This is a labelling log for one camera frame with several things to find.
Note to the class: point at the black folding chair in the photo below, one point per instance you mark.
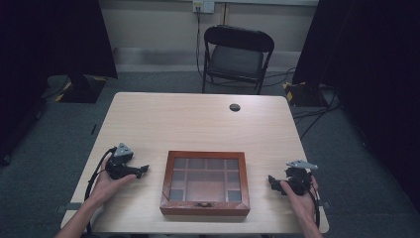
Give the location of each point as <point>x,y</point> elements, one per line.
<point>236,58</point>

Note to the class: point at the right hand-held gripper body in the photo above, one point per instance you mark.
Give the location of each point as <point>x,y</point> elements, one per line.
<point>298,178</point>

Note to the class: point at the white wall socket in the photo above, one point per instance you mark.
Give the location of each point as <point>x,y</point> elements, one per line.
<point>203,6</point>

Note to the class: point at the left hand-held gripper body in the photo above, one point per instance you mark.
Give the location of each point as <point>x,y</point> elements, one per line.
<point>119,163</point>

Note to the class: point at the person's right hand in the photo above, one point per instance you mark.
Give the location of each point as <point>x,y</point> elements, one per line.
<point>301,199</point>

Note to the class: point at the wooden box with glass lid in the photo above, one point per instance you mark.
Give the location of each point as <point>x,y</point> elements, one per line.
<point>205,183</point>

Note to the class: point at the person's left hand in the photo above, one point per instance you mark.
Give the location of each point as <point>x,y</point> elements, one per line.
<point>108,185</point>

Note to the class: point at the black stand base striped tape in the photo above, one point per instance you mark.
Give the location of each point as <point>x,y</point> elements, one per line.
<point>81,88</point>
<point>302,94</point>

